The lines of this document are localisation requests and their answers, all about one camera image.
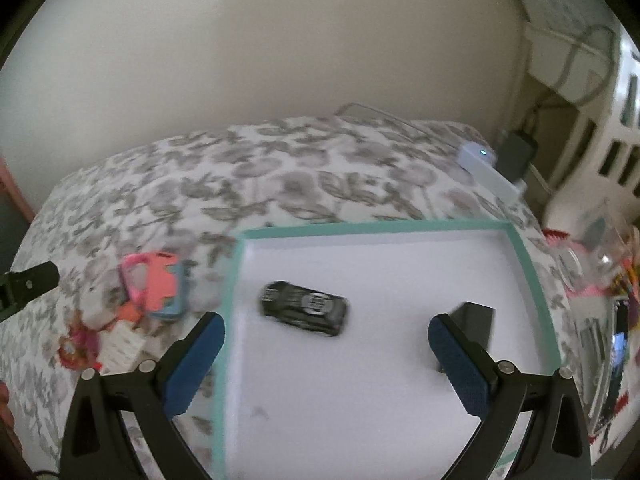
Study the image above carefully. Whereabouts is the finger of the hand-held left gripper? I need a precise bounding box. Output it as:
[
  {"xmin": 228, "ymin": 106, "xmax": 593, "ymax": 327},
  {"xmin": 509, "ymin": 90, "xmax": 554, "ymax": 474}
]
[{"xmin": 0, "ymin": 261, "xmax": 61, "ymax": 322}]

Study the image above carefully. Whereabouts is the white furniture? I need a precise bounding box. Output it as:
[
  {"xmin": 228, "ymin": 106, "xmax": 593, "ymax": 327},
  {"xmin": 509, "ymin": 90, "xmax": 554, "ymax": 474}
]
[{"xmin": 510, "ymin": 0, "xmax": 640, "ymax": 211}]

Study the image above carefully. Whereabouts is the white device with light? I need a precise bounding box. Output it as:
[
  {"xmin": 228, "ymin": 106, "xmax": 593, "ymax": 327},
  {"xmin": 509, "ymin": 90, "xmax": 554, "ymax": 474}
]
[{"xmin": 456, "ymin": 142, "xmax": 526, "ymax": 203}]

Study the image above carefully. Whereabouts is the black power adapter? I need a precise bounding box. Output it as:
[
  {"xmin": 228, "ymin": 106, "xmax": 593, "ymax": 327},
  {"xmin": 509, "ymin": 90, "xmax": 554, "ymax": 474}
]
[{"xmin": 500, "ymin": 130, "xmax": 539, "ymax": 184}]

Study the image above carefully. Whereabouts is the clear plastic bin with clutter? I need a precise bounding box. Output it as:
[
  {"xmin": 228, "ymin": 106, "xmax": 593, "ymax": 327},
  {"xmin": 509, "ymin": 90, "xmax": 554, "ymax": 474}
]
[{"xmin": 544, "ymin": 200, "xmax": 640, "ymax": 443}]

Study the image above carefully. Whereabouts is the teal cardboard box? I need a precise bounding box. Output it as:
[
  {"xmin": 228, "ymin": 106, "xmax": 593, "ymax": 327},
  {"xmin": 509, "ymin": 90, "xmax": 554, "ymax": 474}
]
[{"xmin": 210, "ymin": 220, "xmax": 563, "ymax": 480}]

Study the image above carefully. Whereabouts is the dark furniture with red edge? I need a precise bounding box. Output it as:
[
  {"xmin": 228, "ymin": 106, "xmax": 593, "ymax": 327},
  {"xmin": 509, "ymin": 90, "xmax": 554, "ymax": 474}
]
[{"xmin": 0, "ymin": 157, "xmax": 37, "ymax": 281}]

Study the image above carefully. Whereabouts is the orange and pink dog figure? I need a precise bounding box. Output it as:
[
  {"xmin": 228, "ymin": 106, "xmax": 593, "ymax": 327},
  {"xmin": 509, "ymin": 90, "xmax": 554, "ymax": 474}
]
[{"xmin": 57, "ymin": 319, "xmax": 102, "ymax": 370}]

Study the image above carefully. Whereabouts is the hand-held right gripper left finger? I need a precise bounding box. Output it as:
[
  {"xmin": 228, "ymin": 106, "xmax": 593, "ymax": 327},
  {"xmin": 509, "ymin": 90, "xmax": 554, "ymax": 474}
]
[{"xmin": 60, "ymin": 311, "xmax": 226, "ymax": 480}]

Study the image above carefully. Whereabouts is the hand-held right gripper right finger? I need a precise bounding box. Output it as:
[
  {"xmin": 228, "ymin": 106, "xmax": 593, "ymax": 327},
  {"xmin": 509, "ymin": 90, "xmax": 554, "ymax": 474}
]
[{"xmin": 427, "ymin": 312, "xmax": 593, "ymax": 480}]

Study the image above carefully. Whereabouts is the black toy car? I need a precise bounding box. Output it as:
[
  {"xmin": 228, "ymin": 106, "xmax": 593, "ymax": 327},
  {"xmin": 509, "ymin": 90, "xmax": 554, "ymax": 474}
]
[{"xmin": 259, "ymin": 281, "xmax": 351, "ymax": 337}]

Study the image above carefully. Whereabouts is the white toy building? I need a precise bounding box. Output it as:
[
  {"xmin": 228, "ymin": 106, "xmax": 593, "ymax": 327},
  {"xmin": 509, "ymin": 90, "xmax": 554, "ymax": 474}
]
[{"xmin": 99, "ymin": 325, "xmax": 147, "ymax": 374}]

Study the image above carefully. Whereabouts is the white cable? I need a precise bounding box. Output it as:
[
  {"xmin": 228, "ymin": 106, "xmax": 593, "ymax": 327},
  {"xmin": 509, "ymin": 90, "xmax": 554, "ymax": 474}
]
[{"xmin": 334, "ymin": 102, "xmax": 453, "ymax": 137}]

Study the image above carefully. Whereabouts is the orange blue toy bus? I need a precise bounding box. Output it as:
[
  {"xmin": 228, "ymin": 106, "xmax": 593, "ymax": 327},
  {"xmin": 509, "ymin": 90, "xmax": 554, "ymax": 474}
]
[{"xmin": 141, "ymin": 254, "xmax": 190, "ymax": 321}]

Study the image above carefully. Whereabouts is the pink smartwatch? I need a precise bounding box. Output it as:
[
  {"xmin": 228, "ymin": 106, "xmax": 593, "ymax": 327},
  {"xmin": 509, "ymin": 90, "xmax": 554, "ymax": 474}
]
[{"xmin": 120, "ymin": 254, "xmax": 152, "ymax": 307}]

